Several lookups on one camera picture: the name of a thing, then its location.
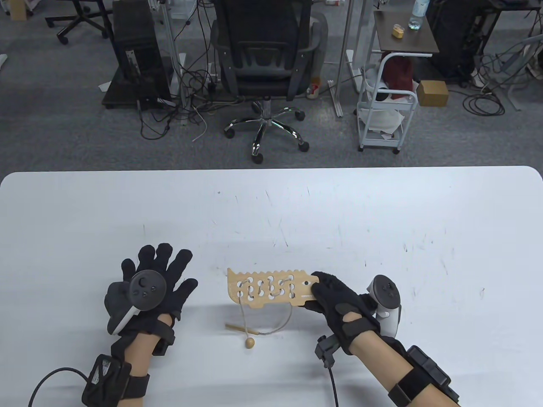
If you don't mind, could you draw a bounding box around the person's left hand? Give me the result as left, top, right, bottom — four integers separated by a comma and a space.
115, 243, 199, 340

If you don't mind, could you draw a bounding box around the person's right hand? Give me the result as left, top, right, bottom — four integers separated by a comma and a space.
303, 271, 381, 356

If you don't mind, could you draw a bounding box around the wooden crocodile lacing toy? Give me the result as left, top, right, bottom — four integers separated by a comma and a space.
227, 268, 319, 309

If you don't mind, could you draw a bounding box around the cream rope with wooden needle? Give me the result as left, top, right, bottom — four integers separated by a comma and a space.
225, 275, 295, 349

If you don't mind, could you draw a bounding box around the person's left forearm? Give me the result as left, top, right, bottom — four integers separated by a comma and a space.
111, 331, 164, 407

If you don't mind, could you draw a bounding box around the person's right forearm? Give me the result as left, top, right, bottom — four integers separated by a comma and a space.
350, 331, 456, 407

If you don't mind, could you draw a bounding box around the black grey left hand controller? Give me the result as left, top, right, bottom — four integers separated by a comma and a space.
104, 270, 167, 335

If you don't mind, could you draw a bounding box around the black grey hand controller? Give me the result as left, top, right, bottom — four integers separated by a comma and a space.
367, 275, 402, 337
104, 270, 167, 335

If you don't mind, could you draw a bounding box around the black grey right hand controller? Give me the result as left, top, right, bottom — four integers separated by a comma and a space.
367, 275, 402, 337

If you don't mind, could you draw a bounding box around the black right glove sensor module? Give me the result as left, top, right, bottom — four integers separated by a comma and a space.
315, 336, 342, 368

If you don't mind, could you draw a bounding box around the black glove sensor module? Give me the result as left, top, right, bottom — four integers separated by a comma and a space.
315, 336, 342, 368
152, 326, 175, 356

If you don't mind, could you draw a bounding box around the black left glove sensor module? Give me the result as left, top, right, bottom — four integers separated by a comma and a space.
152, 326, 175, 356

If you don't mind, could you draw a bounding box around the white cloth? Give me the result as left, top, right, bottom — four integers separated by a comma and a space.
360, 106, 404, 133

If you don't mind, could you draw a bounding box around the white rolling cart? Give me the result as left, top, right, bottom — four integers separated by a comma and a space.
356, 53, 420, 154

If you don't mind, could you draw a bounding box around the brown cardboard box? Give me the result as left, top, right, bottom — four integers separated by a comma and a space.
416, 79, 450, 108

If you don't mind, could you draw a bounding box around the dark red bag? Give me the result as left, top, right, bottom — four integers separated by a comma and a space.
382, 56, 414, 101

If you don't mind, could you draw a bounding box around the black computer tower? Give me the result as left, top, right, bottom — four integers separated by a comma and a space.
111, 0, 172, 106

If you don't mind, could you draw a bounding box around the dark brown side table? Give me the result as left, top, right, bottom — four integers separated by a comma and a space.
373, 9, 440, 58

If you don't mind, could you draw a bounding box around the black mesh office chair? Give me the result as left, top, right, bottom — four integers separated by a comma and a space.
211, 0, 322, 164

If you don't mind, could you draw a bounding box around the grey desk leg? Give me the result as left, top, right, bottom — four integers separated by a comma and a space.
488, 34, 543, 112

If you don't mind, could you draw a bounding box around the clear plastic box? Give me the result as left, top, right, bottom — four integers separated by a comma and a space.
169, 0, 199, 20

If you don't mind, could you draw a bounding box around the black equipment cabinet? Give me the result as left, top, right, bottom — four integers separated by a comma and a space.
425, 0, 487, 82

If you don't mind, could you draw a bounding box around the black swivel chair base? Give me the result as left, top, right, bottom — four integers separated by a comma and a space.
45, 0, 113, 45

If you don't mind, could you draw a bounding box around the clear water bottle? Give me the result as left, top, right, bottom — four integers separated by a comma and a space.
408, 0, 429, 31

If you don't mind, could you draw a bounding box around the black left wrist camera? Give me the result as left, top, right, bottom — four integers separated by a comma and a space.
81, 354, 150, 407

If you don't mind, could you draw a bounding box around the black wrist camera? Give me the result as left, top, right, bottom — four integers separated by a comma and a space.
81, 354, 150, 407
388, 346, 461, 405

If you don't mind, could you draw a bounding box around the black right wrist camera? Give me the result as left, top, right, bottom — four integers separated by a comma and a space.
388, 346, 461, 405

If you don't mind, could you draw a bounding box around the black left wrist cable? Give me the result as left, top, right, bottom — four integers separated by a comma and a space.
29, 368, 90, 407

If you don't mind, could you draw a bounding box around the thin white floor cable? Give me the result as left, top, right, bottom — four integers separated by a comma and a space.
192, 105, 208, 143

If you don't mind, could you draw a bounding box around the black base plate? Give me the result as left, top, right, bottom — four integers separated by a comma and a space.
102, 66, 174, 112

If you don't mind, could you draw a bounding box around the tangle of black floor cables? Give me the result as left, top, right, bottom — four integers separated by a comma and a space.
137, 51, 238, 140

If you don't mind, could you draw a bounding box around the coil of black cable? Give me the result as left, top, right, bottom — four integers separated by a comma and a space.
462, 90, 507, 117

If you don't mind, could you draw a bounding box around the aluminium frame post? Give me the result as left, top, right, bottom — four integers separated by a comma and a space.
158, 0, 188, 126
335, 0, 356, 118

